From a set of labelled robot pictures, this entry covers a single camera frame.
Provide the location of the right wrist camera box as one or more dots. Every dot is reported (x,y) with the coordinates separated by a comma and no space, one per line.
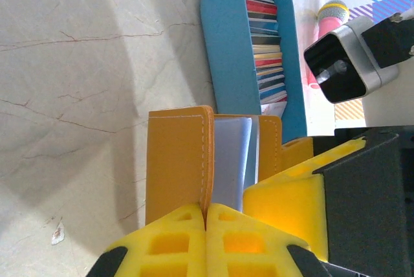
(355,47)

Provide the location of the blue oval card tray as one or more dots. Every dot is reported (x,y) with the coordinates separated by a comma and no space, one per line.
(226,47)

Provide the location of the pink toy microphone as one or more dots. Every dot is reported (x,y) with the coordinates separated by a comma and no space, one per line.
(326,28)

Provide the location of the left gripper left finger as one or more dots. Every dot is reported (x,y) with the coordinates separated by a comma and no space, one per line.
(168,248)

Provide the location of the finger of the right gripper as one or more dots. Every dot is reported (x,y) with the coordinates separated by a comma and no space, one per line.
(284,206)

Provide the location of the yellow leather card holder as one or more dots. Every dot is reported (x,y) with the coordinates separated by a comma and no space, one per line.
(174,160)

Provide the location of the yellow card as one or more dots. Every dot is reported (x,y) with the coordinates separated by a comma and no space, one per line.
(266,55)

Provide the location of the red card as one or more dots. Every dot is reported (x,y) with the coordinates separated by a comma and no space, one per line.
(262,7)
(268,63)

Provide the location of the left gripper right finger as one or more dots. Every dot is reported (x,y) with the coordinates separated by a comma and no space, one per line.
(242,251)

